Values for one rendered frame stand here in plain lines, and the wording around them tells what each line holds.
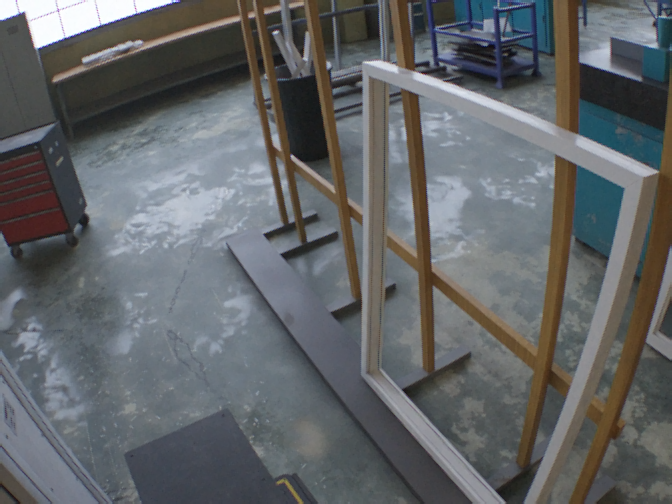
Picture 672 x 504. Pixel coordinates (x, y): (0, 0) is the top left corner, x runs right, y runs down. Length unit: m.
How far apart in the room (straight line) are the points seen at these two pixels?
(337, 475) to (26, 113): 6.76
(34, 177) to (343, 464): 3.17
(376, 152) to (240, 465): 1.20
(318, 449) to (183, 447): 1.05
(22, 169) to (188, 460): 3.33
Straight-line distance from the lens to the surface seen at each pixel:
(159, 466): 1.50
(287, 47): 4.75
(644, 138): 2.91
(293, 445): 2.49
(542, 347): 1.77
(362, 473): 2.35
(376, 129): 2.00
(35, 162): 4.34
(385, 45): 6.72
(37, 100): 7.99
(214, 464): 1.44
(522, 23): 8.09
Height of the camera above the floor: 1.97
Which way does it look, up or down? 32 degrees down
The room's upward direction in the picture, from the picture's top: 10 degrees counter-clockwise
